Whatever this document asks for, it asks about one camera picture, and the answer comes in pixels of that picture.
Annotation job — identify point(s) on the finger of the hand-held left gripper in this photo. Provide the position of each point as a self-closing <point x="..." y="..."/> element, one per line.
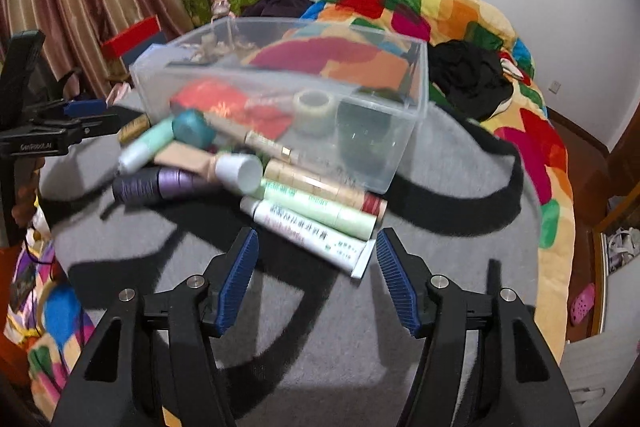
<point x="100" y="124"/>
<point x="85" y="108"/>

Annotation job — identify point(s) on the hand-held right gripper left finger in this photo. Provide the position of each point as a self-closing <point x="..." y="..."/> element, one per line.
<point x="237" y="282"/>

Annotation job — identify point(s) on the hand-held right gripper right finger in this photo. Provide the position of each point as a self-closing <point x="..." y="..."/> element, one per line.
<point x="400" y="282"/>

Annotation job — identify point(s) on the gold ribbed case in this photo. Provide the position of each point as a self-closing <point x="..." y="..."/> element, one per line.
<point x="134" y="128"/>

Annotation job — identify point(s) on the light green bottle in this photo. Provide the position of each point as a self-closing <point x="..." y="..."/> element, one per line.
<point x="150" y="142"/>

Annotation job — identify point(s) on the white printed tube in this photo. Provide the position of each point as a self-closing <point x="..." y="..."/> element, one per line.
<point x="300" y="227"/>

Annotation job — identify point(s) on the teal round jar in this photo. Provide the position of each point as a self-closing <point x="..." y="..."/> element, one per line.
<point x="192" y="127"/>

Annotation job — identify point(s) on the beige tube with white cap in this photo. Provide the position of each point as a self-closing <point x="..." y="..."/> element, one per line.
<point x="190" y="159"/>

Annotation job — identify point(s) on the pale green tube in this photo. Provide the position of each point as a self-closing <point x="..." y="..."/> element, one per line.
<point x="310" y="207"/>

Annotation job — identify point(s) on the clear plastic storage box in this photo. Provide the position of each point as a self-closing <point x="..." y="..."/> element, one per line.
<point x="200" y="57"/>

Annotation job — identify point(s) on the cream tube with red cap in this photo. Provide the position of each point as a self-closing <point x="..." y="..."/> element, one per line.
<point x="310" y="182"/>

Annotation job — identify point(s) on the white pen with gold tip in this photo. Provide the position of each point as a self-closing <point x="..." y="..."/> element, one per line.
<point x="235" y="129"/>

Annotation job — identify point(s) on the red box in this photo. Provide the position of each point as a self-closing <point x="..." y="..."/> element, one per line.
<point x="130" y="38"/>

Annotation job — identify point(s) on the grey blanket with black pattern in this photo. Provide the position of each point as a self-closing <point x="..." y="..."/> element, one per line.
<point x="325" y="332"/>

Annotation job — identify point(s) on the red packet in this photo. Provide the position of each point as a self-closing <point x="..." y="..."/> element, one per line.
<point x="220" y="102"/>

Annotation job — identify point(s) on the dark green jar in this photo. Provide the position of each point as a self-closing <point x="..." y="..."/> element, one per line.
<point x="365" y="132"/>

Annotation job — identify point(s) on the green bag of clutter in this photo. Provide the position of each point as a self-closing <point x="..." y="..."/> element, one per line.
<point x="215" y="4"/>

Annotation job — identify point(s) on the pink bunny toy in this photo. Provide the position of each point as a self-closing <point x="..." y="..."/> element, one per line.
<point x="221" y="4"/>

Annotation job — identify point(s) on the clear tape roll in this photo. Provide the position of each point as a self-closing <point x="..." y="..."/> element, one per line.
<point x="300" y="112"/>

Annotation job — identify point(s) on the pink slipper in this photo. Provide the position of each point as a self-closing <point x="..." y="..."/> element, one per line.
<point x="582" y="304"/>

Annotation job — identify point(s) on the colourful cartoon bedsheet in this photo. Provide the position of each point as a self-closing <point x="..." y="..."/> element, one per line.
<point x="50" y="317"/>

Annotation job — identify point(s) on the dark purple clothing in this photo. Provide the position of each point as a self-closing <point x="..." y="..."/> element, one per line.
<point x="280" y="2"/>

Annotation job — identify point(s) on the white plastic case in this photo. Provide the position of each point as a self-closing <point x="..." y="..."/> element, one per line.
<point x="600" y="372"/>

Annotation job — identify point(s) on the black clothing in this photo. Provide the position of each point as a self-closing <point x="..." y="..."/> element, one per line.
<point x="470" y="72"/>

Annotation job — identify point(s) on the colourful patchwork blanket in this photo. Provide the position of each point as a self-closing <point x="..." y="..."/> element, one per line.
<point x="450" y="12"/>

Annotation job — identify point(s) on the wall socket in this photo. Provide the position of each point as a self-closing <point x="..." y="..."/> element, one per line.
<point x="554" y="86"/>

